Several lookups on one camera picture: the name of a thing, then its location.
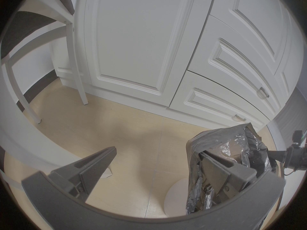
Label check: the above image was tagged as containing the white trash bin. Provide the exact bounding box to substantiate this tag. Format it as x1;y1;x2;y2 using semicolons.
164;178;193;217

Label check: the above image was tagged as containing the white chair with grey seat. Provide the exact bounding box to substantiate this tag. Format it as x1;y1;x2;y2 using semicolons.
0;0;114;184

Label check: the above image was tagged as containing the grey curtain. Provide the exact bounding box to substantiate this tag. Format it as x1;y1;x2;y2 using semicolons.
273;87;307;151

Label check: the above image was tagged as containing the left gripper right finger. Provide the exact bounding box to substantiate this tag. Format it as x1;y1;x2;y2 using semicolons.
199;150;258;199

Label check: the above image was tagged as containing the black plastic bag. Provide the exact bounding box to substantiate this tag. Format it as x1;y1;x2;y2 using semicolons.
185;122;280;215

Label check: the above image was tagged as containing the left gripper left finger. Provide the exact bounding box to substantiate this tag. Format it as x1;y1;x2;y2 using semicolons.
49;146;117;198

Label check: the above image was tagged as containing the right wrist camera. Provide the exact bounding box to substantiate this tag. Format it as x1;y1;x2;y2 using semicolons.
292;130;303;146

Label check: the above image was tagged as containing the white wardrobe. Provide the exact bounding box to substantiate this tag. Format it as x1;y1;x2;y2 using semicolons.
50;0;301;132

